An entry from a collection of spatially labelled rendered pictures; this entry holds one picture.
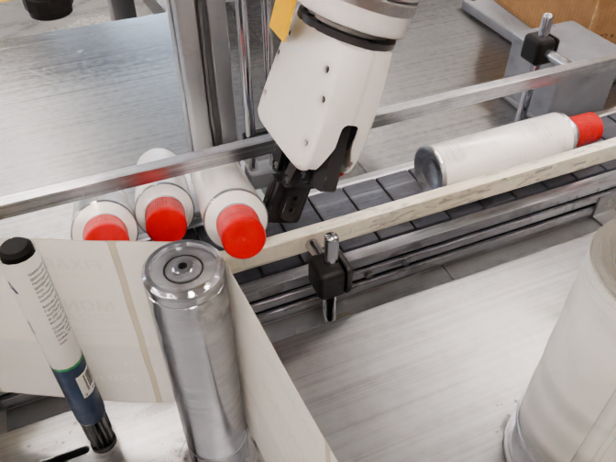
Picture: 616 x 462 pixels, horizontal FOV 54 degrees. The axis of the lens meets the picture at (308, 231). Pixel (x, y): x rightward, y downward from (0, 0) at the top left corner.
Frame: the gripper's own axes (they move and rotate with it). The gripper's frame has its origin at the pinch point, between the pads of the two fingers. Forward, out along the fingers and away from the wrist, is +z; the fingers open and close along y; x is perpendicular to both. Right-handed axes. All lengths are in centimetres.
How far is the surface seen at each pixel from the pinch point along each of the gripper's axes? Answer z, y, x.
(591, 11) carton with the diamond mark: -19, -21, 50
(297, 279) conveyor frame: 5.7, 4.0, 1.4
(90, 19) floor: 78, -272, 36
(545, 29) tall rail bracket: -16.9, -9.6, 30.7
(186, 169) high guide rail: 0.5, -4.7, -7.4
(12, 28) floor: 90, -276, 2
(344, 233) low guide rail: 1.3, 3.2, 4.9
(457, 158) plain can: -5.6, 0.4, 16.5
